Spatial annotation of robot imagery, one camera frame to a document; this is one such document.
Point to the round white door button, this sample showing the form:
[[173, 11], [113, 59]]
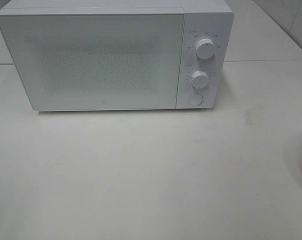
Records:
[[195, 99]]

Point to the white microwave door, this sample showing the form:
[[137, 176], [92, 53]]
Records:
[[96, 62]]

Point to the lower white timer knob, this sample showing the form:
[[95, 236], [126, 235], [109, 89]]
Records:
[[199, 79]]

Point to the upper white power knob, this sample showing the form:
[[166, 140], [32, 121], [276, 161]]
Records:
[[205, 47]]

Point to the white microwave oven body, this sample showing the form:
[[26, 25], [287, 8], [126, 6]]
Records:
[[213, 18]]

